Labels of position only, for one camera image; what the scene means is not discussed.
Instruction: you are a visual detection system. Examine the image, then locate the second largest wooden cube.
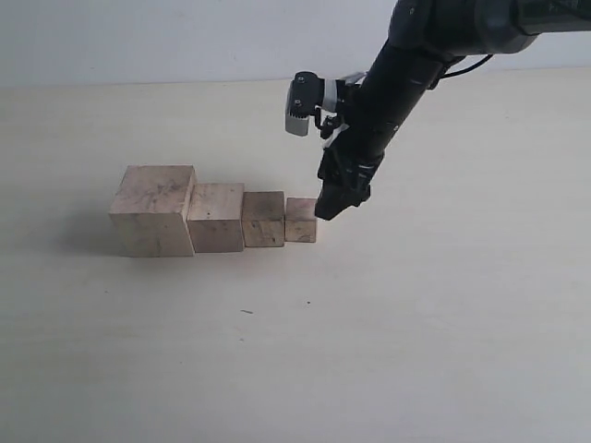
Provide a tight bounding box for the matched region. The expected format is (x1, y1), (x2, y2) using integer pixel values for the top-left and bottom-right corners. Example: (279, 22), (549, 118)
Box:
(187, 183), (245, 253)

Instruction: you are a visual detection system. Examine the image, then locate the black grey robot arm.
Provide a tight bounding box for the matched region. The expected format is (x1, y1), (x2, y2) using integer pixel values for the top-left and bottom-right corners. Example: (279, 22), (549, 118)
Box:
(315, 1), (590, 221)

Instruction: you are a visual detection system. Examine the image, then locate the third largest wooden cube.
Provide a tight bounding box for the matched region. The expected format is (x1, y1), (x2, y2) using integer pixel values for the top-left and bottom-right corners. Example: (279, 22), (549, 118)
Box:
(242, 191), (285, 247)

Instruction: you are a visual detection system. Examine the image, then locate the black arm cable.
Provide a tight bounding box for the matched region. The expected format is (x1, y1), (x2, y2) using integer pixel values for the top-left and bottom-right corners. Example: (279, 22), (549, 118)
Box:
(428, 53), (495, 91)

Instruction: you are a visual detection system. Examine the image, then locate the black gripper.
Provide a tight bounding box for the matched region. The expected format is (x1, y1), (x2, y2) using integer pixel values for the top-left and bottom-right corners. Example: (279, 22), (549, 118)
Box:
(314, 43), (444, 221)

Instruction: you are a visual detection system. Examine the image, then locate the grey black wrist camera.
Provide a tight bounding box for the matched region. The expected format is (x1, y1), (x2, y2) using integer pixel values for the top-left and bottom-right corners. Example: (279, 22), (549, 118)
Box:
(284, 71), (339, 140)

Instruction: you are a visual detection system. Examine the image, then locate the smallest wooden cube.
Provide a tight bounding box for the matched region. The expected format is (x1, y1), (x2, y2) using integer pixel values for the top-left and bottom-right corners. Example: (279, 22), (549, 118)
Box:
(285, 198), (318, 243)

